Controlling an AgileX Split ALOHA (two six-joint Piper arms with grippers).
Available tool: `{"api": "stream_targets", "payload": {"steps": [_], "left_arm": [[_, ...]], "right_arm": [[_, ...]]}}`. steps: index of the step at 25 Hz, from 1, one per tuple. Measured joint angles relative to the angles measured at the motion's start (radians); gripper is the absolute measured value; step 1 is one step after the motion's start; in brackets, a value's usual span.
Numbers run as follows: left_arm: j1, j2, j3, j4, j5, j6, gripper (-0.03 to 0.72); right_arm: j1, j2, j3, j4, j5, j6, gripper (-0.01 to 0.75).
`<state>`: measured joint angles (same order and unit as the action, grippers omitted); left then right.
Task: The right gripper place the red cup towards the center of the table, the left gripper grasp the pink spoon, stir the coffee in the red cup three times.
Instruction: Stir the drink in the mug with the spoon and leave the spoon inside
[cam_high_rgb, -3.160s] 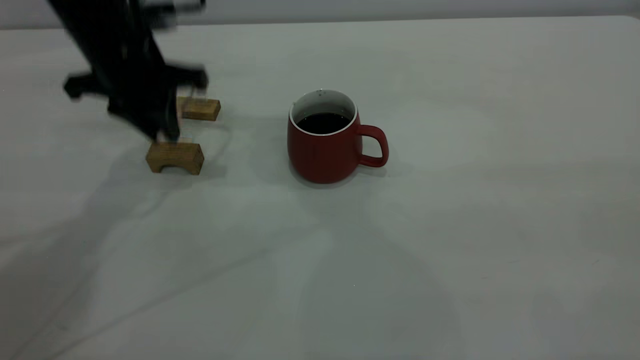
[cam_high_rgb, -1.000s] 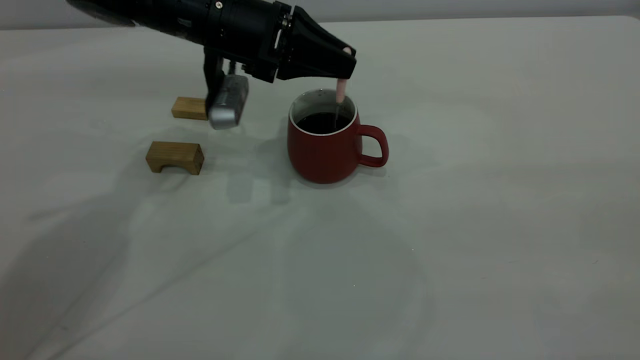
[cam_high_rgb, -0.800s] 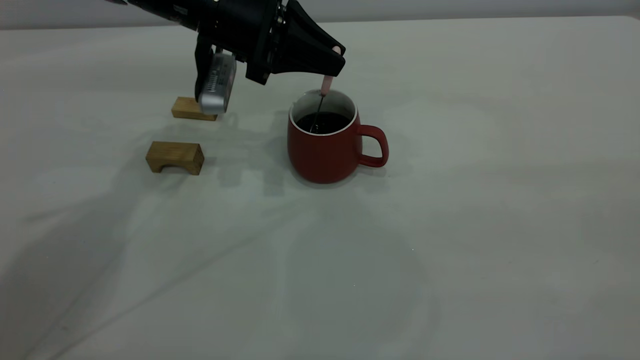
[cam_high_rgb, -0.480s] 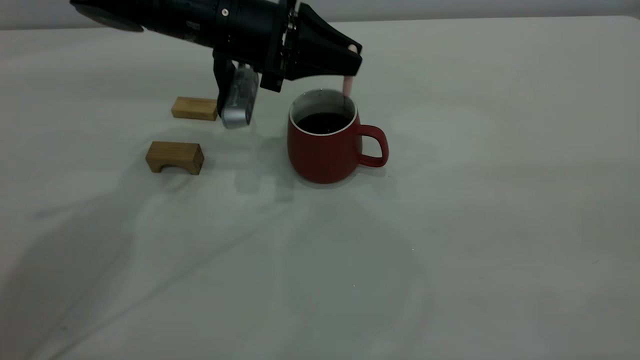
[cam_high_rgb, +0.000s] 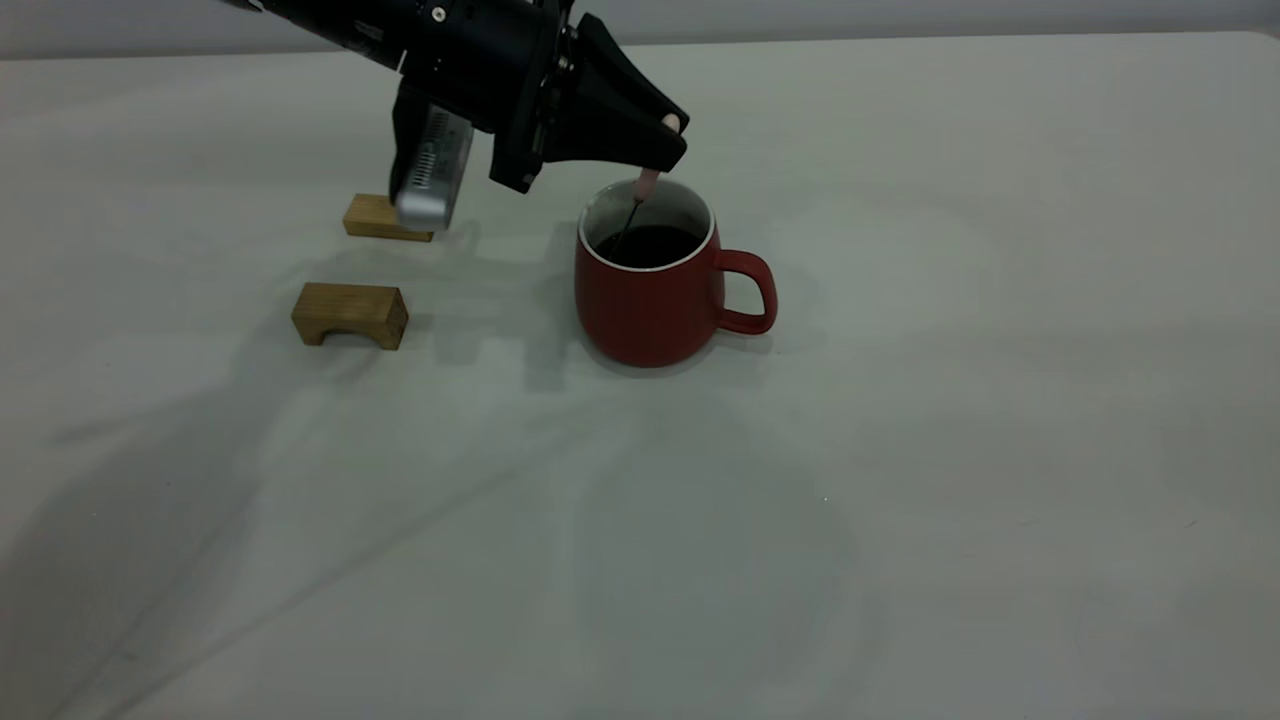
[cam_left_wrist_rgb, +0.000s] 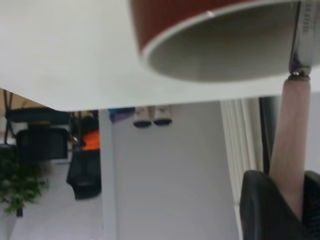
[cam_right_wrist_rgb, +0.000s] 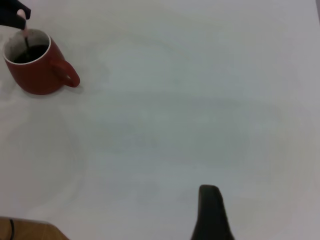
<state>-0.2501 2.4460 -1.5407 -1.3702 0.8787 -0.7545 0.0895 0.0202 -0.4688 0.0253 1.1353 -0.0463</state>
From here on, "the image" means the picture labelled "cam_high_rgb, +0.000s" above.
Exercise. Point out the flat rectangular wooden block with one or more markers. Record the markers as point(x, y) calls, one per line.
point(368, 218)

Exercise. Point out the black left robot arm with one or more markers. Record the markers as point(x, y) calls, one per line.
point(340, 25)

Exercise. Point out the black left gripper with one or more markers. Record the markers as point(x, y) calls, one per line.
point(510, 70)

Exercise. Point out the red ceramic cup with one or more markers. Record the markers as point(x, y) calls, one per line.
point(650, 310)

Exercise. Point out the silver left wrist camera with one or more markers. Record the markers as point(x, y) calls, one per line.
point(435, 175)

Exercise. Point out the arched wooden block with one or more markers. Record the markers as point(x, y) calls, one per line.
point(350, 305)

